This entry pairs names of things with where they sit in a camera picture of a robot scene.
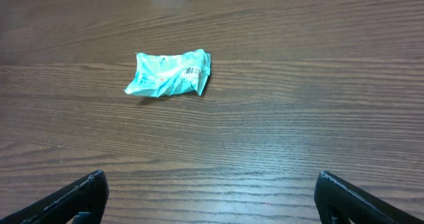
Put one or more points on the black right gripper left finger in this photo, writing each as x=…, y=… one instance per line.
x=82, y=201

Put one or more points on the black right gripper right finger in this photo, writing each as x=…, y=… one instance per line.
x=338, y=201

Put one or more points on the teal snack packet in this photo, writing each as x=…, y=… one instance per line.
x=160, y=75

